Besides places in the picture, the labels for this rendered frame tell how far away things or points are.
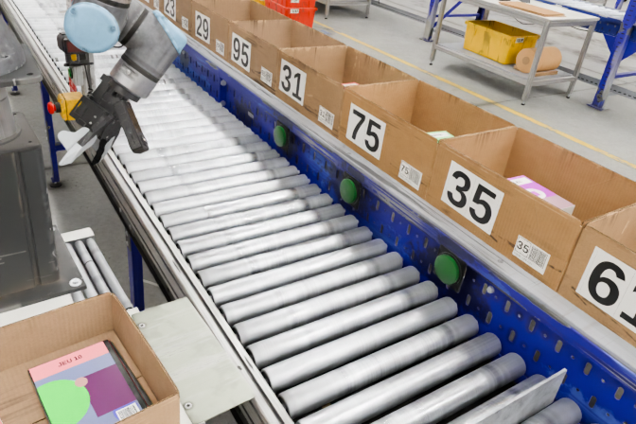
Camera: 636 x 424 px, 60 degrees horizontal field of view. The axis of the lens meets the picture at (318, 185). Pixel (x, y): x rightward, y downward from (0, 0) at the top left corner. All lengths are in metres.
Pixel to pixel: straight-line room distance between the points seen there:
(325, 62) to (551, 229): 1.14
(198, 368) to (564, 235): 0.74
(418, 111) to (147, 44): 0.93
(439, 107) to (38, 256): 1.16
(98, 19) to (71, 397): 0.63
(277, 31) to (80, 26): 1.41
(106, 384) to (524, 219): 0.86
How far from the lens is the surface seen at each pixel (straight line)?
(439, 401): 1.11
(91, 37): 1.07
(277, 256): 1.36
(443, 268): 1.31
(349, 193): 1.53
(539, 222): 1.21
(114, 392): 1.02
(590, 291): 1.19
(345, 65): 2.10
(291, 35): 2.42
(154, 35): 1.21
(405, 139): 1.44
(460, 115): 1.69
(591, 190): 1.48
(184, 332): 1.15
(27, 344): 1.12
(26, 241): 1.23
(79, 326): 1.13
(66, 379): 1.06
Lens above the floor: 1.55
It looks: 28 degrees down
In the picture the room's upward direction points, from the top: 7 degrees clockwise
